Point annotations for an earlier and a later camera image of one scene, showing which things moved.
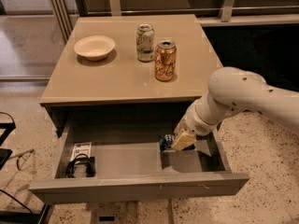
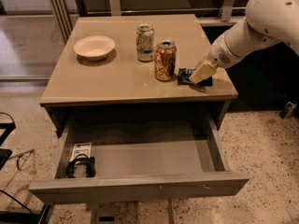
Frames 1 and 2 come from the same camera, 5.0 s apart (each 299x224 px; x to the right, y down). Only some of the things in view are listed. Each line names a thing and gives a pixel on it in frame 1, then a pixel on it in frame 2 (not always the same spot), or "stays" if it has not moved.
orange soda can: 165,60 stays
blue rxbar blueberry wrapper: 165,142 to 185,74
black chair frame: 9,128 stays
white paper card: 81,147 stays
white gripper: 196,122 to 219,56
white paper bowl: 95,48 stays
